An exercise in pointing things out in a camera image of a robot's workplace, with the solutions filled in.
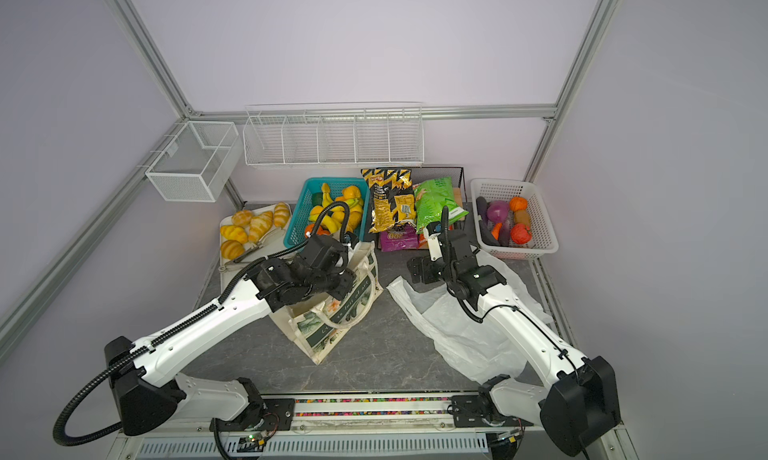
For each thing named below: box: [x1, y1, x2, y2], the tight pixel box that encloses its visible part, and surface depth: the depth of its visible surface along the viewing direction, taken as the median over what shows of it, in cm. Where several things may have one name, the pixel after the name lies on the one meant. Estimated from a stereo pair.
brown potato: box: [514, 209, 531, 226], surface depth 114 cm
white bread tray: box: [218, 202, 293, 273], surface depth 110 cm
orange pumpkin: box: [509, 196, 529, 213], surface depth 116 cm
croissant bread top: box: [231, 210, 253, 227], surface depth 114 cm
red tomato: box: [510, 223, 532, 245], surface depth 105 cm
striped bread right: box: [273, 202, 291, 229], surface depth 117 cm
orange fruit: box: [342, 185, 361, 200], surface depth 115 cm
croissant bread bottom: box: [220, 240, 245, 260], surface depth 105 cm
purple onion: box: [487, 200, 510, 224], surface depth 110 cm
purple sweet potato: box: [500, 220, 511, 246], surface depth 107 cm
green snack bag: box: [414, 176, 469, 235], surface depth 91 cm
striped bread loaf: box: [248, 211, 273, 243], surface depth 113 cm
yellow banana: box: [321, 182, 362, 212], surface depth 115 cm
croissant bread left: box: [219, 225, 248, 244], surface depth 110 cm
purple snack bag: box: [380, 222, 419, 252], surface depth 103 cm
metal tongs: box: [218, 239, 271, 272], surface depth 106 cm
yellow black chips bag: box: [361, 168, 417, 233], surface depth 95 cm
